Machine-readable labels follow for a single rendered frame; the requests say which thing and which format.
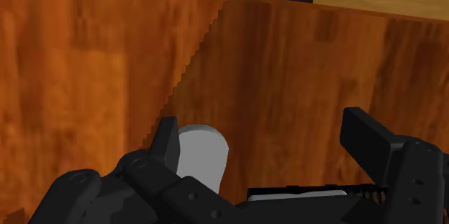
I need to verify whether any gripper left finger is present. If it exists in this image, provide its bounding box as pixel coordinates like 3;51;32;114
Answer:
27;116;247;224

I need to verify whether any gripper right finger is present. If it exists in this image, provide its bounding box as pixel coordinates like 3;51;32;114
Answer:
339;107;449;224

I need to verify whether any white rounded object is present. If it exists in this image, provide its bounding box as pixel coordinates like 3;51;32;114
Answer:
175;123;230;195

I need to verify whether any brown wooden table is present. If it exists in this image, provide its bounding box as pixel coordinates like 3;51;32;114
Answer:
0;0;449;224

